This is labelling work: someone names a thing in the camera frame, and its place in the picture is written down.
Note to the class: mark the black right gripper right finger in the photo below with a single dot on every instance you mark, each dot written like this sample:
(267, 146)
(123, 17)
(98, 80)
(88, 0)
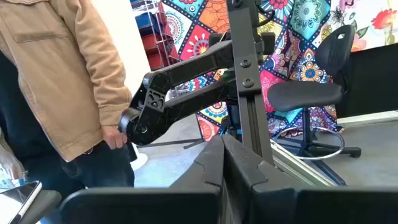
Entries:
(311, 205)

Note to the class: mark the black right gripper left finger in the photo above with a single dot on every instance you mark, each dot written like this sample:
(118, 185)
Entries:
(155, 205)

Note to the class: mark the white round stand base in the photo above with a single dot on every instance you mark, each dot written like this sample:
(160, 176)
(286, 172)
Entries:
(140, 160)

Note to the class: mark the person's hand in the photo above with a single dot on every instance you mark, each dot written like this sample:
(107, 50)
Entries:
(113, 138)

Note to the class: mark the black stool chair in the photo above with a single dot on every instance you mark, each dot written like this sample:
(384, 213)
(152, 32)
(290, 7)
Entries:
(304, 93)

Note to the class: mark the black partition panel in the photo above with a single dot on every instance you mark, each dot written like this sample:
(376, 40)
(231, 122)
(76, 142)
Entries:
(373, 81)

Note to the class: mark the black smartphone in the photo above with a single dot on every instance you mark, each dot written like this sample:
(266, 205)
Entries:
(15, 199)

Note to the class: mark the person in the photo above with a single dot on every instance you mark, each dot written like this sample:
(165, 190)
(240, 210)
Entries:
(62, 77)

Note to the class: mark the red and blue bin rack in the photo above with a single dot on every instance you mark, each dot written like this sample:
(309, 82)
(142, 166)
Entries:
(155, 43)

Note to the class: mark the colourful mandala tapestry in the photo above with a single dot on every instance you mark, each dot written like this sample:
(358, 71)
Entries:
(189, 25)

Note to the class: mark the white floral cloth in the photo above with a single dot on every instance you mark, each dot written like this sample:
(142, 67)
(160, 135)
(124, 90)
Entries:
(373, 21)

